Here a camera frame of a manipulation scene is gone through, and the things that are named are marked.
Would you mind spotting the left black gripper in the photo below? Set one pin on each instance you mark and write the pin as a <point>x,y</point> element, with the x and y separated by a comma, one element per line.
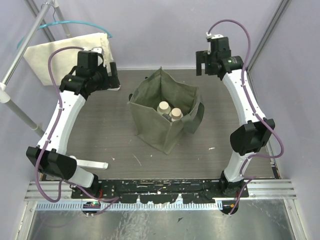
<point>113,75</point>

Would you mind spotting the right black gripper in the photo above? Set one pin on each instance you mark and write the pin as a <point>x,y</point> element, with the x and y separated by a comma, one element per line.
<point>203,57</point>

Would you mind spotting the olive green canvas bag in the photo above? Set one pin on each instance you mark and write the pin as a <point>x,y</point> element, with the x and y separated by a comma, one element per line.
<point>161,130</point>

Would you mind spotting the green bottle with beige cap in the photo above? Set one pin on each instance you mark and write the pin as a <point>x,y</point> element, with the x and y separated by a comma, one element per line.
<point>163,108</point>

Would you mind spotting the clear bottle with dark cap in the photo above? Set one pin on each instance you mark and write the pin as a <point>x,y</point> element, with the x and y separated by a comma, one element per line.
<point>167,117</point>

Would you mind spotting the cream bottle with beige cap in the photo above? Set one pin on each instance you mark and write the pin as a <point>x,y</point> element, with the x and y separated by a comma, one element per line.
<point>176,114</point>

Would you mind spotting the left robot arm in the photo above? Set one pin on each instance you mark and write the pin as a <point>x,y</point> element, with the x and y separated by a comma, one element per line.
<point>49,156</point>

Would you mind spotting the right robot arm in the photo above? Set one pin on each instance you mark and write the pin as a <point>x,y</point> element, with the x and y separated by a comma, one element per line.
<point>254,128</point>

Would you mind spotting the teal clothes hanger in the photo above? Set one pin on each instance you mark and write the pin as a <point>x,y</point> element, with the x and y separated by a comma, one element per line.
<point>66,22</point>

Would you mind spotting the white metal clothes rack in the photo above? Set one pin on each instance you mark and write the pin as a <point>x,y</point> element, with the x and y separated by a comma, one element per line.
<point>24,87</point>

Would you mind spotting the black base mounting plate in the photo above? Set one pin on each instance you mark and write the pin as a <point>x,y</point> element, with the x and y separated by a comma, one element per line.
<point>161,191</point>

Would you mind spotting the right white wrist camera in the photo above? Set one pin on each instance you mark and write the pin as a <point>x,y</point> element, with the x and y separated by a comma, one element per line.
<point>210,36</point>

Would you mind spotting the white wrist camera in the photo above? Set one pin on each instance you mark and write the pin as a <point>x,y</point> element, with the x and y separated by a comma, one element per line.
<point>100,52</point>
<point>210,36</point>

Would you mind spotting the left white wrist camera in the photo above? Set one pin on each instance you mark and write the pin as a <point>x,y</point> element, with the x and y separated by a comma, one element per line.
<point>100,52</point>

